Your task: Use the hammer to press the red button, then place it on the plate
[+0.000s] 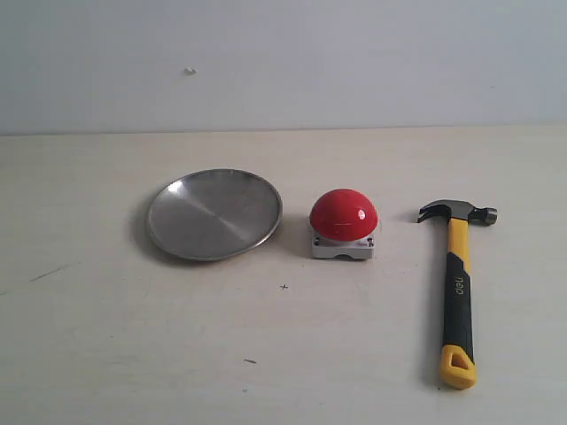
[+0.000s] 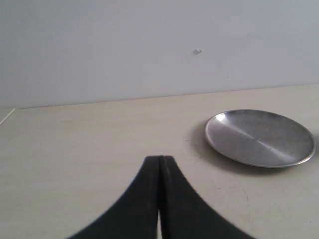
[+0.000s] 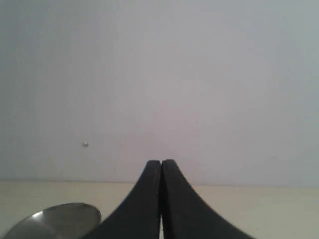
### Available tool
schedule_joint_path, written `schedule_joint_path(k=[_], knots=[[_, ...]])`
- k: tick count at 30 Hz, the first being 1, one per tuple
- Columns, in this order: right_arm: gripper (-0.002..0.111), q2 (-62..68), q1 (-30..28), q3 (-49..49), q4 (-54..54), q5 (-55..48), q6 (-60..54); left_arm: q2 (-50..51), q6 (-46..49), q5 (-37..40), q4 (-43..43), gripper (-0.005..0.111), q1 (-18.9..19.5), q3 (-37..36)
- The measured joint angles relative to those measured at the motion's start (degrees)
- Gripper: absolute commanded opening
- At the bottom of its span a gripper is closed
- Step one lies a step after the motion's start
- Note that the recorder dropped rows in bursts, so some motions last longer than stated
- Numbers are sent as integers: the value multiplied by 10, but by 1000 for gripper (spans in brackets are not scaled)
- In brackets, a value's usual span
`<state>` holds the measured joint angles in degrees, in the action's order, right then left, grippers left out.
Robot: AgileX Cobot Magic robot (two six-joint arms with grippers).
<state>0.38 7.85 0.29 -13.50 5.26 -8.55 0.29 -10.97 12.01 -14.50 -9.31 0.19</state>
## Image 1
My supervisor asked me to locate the yellow black claw hammer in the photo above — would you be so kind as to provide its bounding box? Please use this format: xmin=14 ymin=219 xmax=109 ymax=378
xmin=417 ymin=199 xmax=498 ymax=390

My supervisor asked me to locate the red dome push button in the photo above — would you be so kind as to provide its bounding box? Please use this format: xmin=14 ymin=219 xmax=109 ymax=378
xmin=309 ymin=189 xmax=380 ymax=260

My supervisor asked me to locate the round stainless steel plate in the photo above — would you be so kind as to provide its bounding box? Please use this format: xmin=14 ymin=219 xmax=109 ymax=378
xmin=145 ymin=168 xmax=283 ymax=262

